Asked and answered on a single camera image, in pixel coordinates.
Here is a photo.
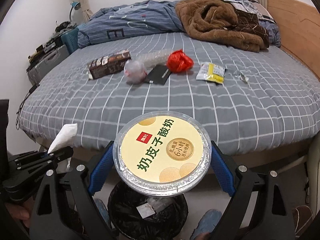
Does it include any white paper napkin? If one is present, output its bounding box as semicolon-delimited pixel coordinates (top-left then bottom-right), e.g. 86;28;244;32
48;124;78;154

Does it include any yogurt cup yellow lid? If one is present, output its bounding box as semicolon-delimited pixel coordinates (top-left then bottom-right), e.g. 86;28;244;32
113;111;212;197

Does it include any brown cookie box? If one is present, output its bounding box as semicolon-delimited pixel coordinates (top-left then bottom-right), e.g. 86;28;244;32
87;50;131;80

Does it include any clear plastic bag red print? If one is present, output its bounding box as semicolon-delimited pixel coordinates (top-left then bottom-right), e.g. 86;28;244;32
124;60;147;84

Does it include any yellow white snack packet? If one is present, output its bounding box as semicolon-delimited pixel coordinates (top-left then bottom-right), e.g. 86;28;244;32
196;62;226;85

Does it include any black trash bin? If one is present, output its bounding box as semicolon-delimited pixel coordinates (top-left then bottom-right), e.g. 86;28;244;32
107;181;188;239

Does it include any person's left hand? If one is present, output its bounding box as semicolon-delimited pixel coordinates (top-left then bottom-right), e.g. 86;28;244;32
5;198;34;221

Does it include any blue slipper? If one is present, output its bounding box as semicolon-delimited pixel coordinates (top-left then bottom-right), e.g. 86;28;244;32
190;209;222;240

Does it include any grey suitcase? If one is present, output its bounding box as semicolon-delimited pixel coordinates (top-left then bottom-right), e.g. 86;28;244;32
27;45;69;86

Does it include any grey checked bed sheet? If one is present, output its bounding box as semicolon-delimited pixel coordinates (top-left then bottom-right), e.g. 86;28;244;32
19;33;319;155

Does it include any teal suitcase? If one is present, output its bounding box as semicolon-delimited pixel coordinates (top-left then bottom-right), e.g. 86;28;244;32
60;24;85;55

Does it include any small clear wrapper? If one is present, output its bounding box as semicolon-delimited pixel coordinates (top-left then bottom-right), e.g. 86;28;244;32
232;70;248;84

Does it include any blue desk lamp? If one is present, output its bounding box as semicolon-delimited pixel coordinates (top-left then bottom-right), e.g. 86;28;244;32
69;1;81;22

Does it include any bubble wrap roll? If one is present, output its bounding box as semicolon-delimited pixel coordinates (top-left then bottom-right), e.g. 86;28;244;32
135;49;174;69

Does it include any blue striped duvet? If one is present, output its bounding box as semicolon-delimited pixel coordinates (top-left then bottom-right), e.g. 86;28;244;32
78;0;184;48

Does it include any wooden headboard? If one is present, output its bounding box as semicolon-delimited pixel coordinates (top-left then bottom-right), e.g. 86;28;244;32
267;0;320;77

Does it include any brown fleece blanket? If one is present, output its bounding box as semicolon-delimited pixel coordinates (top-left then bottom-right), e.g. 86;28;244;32
175;0;270;53

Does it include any patterned pillow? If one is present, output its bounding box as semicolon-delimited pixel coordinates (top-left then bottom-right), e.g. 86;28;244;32
223;0;281;48

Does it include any wooden bed frame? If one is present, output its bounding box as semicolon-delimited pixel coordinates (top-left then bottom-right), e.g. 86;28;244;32
37;139;311;170

